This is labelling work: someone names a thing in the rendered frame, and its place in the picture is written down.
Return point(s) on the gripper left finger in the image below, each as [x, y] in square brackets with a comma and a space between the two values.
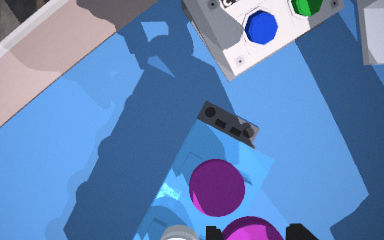
[213, 233]

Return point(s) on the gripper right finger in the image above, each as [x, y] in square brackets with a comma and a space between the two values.
[296, 231]

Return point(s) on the blue flat mat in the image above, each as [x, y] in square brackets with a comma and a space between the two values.
[85, 159]

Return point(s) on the grey control panel with blue and green buttons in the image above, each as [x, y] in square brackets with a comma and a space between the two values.
[239, 33]

